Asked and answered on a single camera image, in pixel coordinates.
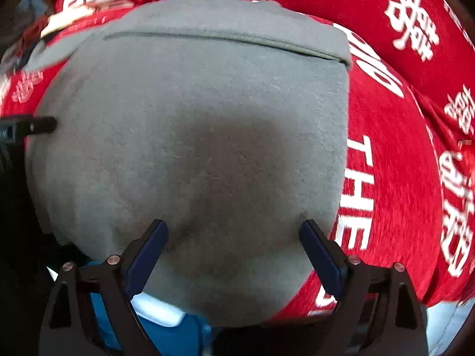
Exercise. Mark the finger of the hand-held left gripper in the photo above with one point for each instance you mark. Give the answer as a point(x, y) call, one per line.
point(37, 125)

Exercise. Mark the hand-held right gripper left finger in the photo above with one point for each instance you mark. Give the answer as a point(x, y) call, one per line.
point(146, 259)

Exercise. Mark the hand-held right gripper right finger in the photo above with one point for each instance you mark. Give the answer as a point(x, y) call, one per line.
point(322, 259)

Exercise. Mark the grey knit sweater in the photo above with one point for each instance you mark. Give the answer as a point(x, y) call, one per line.
point(200, 137)

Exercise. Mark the blue and white cloth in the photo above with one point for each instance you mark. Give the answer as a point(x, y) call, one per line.
point(174, 332)

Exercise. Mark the beige object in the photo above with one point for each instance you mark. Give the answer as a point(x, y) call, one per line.
point(65, 20)

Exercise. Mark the red printed sofa cover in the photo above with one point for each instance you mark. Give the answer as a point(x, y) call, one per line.
point(397, 178)

